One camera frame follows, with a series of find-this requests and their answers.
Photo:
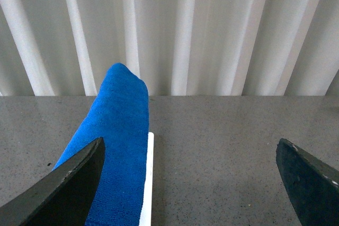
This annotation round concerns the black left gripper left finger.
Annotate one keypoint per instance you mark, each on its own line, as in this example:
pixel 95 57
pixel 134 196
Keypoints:
pixel 64 196

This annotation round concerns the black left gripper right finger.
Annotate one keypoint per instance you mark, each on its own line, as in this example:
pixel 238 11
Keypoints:
pixel 311 184

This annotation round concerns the blue microfiber cloth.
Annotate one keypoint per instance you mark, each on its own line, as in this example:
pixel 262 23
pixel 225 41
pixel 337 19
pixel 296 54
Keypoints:
pixel 119 115

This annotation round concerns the white towel rack stand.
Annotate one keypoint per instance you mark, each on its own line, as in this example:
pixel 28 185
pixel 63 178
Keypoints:
pixel 145 216

